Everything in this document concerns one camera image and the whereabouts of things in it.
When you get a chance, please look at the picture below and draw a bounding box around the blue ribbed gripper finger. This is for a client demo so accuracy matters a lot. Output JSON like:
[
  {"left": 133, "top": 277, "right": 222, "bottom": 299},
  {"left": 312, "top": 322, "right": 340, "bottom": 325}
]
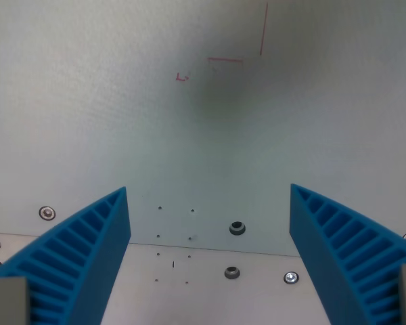
[
  {"left": 0, "top": 186, "right": 132, "bottom": 325},
  {"left": 288, "top": 183, "right": 406, "bottom": 325}
]

